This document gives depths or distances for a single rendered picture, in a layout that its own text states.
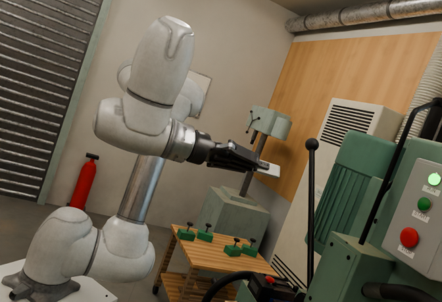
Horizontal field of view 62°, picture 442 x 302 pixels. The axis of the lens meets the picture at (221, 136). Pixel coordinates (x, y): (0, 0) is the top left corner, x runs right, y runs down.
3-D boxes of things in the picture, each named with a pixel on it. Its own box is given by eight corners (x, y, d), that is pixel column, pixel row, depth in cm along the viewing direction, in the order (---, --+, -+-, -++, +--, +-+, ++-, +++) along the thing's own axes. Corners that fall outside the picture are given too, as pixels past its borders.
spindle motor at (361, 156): (343, 247, 104) (384, 143, 102) (387, 281, 87) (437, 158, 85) (291, 233, 98) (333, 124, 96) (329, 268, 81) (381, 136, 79)
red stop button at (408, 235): (400, 242, 57) (407, 224, 57) (415, 251, 54) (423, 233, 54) (395, 241, 57) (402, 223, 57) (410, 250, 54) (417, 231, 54)
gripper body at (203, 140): (180, 166, 85) (216, 176, 88) (193, 153, 78) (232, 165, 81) (185, 137, 88) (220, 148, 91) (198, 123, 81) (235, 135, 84)
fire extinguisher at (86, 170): (83, 210, 370) (102, 154, 365) (83, 218, 352) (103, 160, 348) (65, 206, 363) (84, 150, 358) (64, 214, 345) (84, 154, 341)
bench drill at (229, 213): (226, 258, 380) (279, 114, 369) (249, 293, 323) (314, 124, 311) (183, 249, 363) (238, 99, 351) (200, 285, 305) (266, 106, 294)
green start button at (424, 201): (416, 208, 56) (421, 194, 56) (428, 214, 54) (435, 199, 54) (412, 208, 56) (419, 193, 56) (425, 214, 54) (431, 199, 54)
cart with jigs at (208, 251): (223, 299, 297) (251, 226, 292) (254, 351, 245) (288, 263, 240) (147, 289, 271) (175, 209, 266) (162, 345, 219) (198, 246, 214)
